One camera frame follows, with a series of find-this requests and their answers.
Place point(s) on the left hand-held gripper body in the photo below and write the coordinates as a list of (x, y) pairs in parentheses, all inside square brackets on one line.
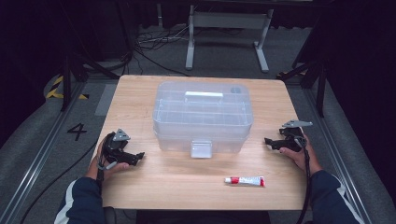
[(114, 148)]

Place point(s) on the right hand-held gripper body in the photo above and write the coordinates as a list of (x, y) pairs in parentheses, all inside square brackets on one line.
[(294, 141)]

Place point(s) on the red and white ointment tube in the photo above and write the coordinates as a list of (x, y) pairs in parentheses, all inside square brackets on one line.
[(247, 180)]

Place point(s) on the clear plastic storage box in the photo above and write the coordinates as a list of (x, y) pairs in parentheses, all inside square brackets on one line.
[(202, 124)]

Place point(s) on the person's left hand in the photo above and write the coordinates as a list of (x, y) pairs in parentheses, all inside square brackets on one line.
[(115, 168)]

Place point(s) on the person's right hand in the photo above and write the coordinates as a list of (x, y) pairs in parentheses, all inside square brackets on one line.
[(300, 158)]

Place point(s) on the black metal stand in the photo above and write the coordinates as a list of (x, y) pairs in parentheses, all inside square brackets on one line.
[(320, 90), (66, 81)]

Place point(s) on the metal floor rail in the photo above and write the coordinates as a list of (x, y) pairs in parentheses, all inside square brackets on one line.
[(37, 161), (339, 155)]

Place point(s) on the grey metal table frame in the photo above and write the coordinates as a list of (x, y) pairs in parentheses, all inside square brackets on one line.
[(229, 20)]

